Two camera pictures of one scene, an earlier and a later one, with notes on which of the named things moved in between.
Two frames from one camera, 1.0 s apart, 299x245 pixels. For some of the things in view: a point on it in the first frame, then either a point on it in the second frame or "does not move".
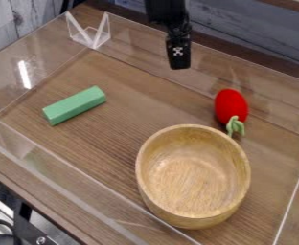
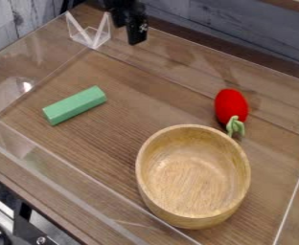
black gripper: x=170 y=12 -> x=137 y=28
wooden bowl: x=193 y=173 does not move
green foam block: x=75 y=105 does not move
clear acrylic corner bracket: x=87 y=35 does not move
